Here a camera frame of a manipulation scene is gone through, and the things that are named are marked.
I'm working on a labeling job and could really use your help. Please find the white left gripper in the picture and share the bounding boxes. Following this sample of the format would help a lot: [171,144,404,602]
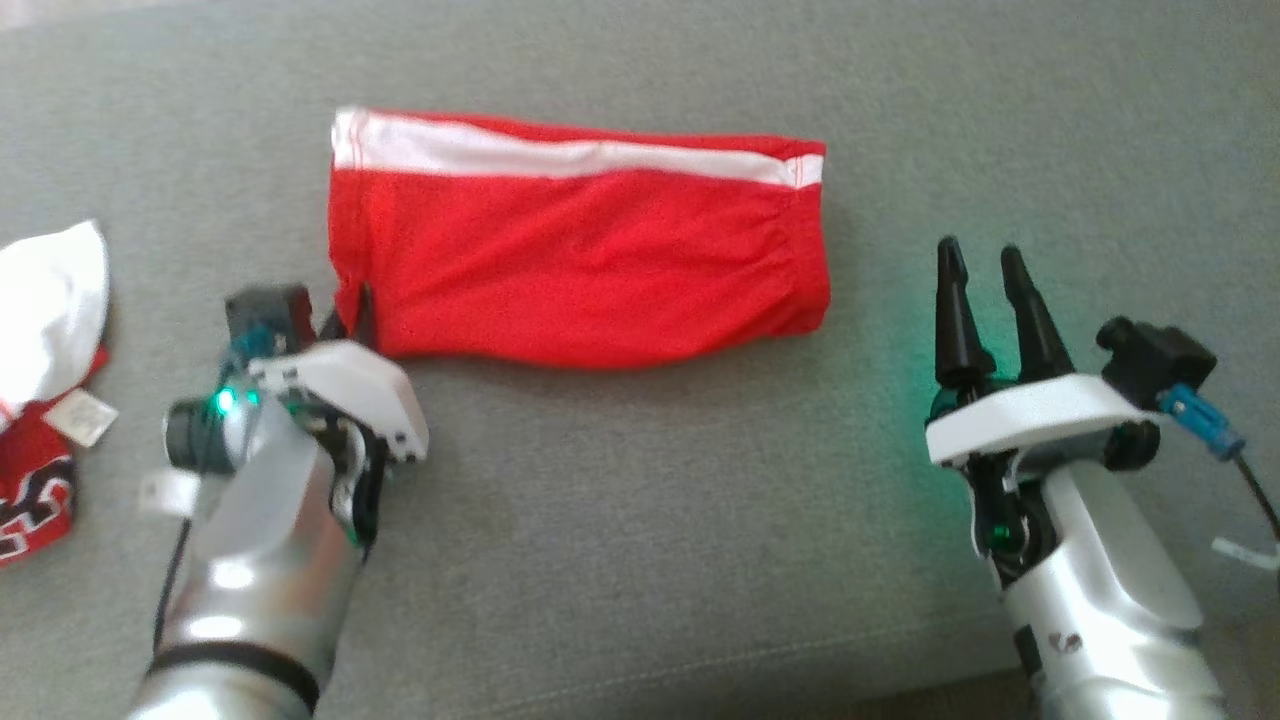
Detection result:
[245,283,431,546]

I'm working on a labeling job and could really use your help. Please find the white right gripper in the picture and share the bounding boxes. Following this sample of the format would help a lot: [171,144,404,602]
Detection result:
[925,236,1163,576]

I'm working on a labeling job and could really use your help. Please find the red shorts with white stripe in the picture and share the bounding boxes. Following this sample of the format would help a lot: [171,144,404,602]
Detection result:
[327,106,833,372]

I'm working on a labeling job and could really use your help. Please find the red white basketball jersey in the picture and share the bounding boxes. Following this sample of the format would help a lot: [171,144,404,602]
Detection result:
[0,220,119,569]

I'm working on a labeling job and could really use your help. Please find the grey fabric sofa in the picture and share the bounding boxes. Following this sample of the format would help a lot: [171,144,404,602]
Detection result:
[0,0,1280,720]

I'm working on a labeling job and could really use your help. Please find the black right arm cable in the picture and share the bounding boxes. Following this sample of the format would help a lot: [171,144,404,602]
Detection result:
[1160,385,1280,573]

